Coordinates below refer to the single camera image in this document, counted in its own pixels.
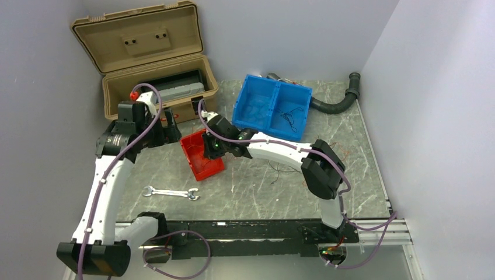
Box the orange blue black wires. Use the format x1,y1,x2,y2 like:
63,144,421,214
267,135,351,186

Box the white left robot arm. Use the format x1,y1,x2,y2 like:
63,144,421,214
56,101,181,279

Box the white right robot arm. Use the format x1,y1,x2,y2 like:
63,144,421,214
200,111,346,242

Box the red plastic bin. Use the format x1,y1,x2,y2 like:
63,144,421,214
179,129,225,181

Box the grey case in toolbox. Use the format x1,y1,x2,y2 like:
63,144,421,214
156,82,205,102

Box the silver open-end wrench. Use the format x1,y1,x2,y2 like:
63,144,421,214
142,185,200,201

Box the blue plastic divided bin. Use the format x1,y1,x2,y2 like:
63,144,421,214
232,75,312,142

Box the tan plastic toolbox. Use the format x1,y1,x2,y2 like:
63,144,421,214
71,1,219,123

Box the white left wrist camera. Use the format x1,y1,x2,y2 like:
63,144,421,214
130,92,158,117

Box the black wires in blue bin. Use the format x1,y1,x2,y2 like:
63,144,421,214
276,106,304,134

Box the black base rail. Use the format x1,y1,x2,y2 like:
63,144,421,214
144,219,360,260

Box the grey corrugated hose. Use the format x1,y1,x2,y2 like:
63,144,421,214
267,72,361,115

